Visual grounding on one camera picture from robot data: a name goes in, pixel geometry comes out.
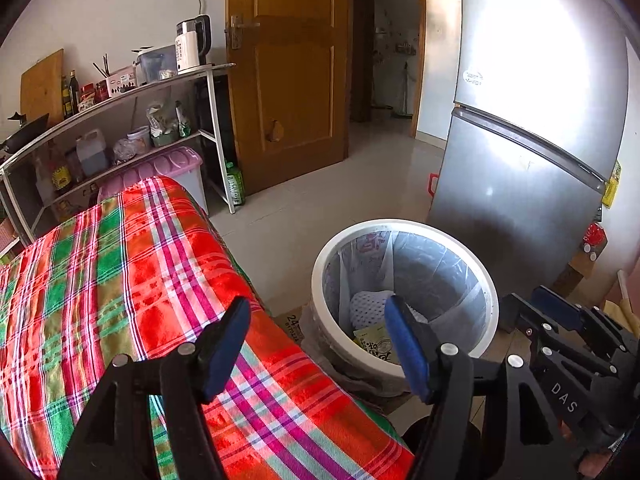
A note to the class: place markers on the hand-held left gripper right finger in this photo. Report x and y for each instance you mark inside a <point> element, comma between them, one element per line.
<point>407,350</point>

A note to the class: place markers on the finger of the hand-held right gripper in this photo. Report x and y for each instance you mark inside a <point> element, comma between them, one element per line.
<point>557,305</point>
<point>522,317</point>

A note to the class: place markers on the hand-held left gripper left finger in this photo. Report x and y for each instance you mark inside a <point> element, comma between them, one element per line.
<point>225,350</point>

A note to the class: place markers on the brown paper bag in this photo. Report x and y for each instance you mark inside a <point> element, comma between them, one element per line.
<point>372,342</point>

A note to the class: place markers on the white foam fruit net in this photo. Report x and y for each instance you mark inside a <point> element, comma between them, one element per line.
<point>367,307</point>

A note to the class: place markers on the clear plastic bin liner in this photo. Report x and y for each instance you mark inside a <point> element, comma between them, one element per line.
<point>440,280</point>

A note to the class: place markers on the white plastic bin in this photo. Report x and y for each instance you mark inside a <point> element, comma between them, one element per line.
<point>325,260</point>

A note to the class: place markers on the person's right hand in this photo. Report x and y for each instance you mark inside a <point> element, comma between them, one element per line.
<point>600,464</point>

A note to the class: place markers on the cardboard box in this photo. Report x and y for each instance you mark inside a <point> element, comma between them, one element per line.
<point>575,270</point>

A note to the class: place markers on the flat cardboard piece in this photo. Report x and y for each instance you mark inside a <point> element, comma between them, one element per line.
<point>292,325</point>

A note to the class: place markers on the red packet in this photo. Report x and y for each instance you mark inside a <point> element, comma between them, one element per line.
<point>594,237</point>

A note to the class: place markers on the red green plaid tablecloth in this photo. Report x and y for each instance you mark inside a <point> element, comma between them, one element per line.
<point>150,285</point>

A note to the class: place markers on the silver refrigerator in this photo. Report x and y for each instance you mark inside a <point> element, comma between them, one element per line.
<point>500,185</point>

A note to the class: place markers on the green plastic bottle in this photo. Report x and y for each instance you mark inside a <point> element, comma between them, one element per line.
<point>235,185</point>

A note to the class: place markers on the long white shelf rack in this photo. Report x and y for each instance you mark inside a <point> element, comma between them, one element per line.
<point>223,159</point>

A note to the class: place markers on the pink lidded storage box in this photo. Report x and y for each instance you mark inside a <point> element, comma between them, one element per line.
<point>170,165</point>

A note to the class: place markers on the dark round bottle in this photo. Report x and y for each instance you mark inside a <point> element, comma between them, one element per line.
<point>93,194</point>

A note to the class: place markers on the yellow oil jug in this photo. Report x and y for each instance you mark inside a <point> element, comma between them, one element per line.
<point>67,210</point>

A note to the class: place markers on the green bowl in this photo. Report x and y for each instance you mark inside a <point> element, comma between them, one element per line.
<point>164,139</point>

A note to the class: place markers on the crumpled clear plastic bag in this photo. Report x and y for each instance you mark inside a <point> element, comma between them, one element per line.
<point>124,152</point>

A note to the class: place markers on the white plastic tub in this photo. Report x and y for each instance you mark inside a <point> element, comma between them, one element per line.
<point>140,139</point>

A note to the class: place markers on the white jerrycan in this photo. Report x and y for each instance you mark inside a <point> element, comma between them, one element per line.
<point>92,155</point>

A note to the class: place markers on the dark glass jar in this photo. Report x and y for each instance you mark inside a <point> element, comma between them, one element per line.
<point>74,167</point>

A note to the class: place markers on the white printed food bag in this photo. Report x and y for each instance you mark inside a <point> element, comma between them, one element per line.
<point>167,117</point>

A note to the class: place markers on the yellow label sauce bottle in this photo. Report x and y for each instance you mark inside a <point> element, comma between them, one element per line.
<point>61,172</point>

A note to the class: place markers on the clear glass bottle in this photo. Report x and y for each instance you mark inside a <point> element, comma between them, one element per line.
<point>43,182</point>

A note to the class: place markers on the mop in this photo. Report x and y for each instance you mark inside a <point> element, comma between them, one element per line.
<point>406,95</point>

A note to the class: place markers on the wooden door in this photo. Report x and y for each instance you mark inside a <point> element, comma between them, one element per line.
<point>295,100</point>

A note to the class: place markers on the pink utensil holder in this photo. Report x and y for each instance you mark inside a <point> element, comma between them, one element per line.
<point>120,84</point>

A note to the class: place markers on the clear plastic storage container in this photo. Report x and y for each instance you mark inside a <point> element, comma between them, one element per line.
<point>155,65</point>

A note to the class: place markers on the black frying pan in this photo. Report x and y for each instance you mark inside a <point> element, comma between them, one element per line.
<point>25,132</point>

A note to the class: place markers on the dark oil bottle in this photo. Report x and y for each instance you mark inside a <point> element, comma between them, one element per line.
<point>74,92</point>
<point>65,100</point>

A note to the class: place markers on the white electric kettle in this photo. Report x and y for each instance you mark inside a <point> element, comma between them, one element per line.
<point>187,52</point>

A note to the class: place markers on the dark chopsticks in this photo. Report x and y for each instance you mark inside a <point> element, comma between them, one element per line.
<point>102,67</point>

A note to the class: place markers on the wooden cutting board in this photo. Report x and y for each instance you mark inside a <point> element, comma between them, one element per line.
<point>42,87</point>

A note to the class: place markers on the wooden doorway frame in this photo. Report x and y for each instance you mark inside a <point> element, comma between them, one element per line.
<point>420,60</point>

